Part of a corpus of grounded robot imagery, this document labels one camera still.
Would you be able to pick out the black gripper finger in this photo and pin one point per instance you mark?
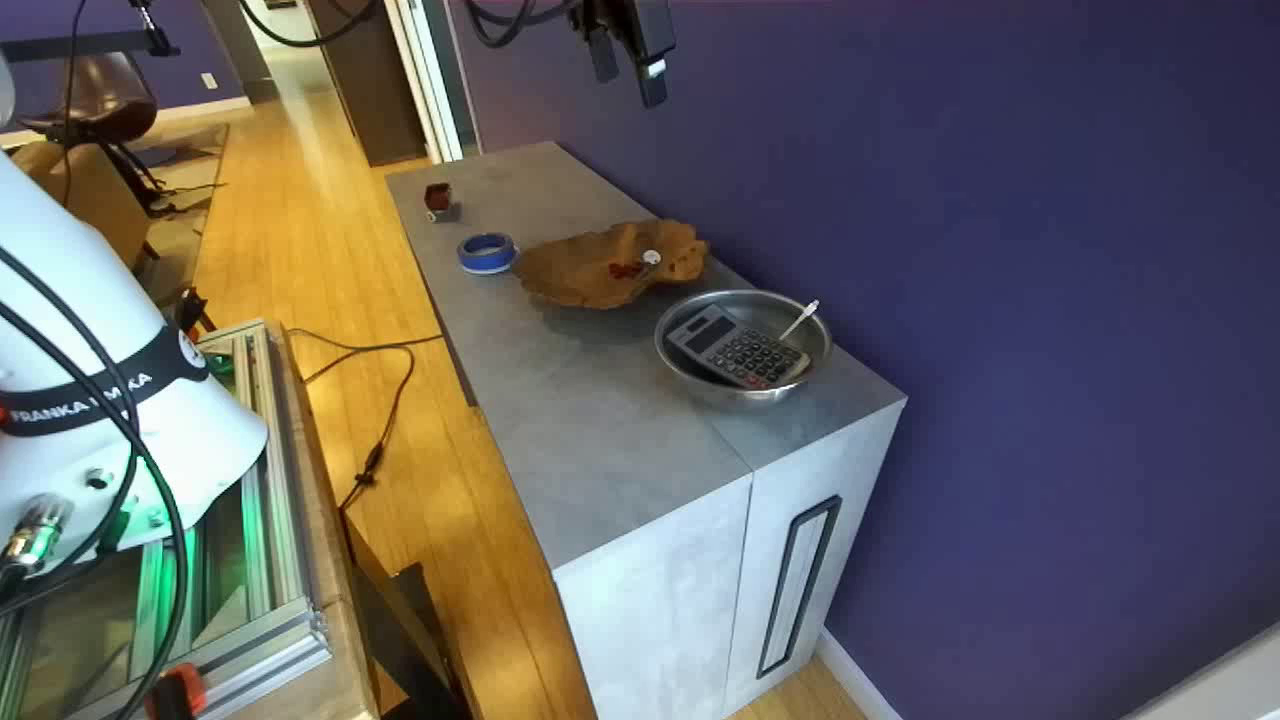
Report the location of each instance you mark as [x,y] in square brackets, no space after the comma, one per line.
[654,63]
[601,49]

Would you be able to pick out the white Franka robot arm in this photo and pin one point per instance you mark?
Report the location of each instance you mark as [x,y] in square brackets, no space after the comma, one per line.
[82,333]

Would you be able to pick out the brown wooden bowl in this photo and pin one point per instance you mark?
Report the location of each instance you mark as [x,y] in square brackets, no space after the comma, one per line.
[584,275]

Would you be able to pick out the silver metal bowl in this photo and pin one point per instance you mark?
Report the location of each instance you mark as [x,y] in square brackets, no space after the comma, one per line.
[707,377]

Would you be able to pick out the small white item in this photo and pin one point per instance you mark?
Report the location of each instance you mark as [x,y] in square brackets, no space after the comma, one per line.
[648,259]

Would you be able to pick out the red toy wagon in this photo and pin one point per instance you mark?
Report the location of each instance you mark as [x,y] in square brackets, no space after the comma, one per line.
[440,200]

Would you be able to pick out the grey concrete-look cabinet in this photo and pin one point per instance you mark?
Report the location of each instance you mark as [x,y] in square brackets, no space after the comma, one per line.
[601,427]

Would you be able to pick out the dark brown chair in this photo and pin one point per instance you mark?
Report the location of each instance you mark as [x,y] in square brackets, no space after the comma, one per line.
[109,102]

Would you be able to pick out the orange clamp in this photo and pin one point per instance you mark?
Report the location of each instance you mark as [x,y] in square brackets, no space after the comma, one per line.
[179,688]

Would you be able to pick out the white door frame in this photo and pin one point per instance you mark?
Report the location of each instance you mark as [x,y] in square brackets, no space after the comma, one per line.
[434,72]

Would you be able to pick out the white wall outlet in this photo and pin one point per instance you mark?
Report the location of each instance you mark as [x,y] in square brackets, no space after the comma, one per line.
[208,82]

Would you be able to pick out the aluminium robot stand frame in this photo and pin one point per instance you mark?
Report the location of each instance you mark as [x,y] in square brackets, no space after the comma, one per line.
[255,587]

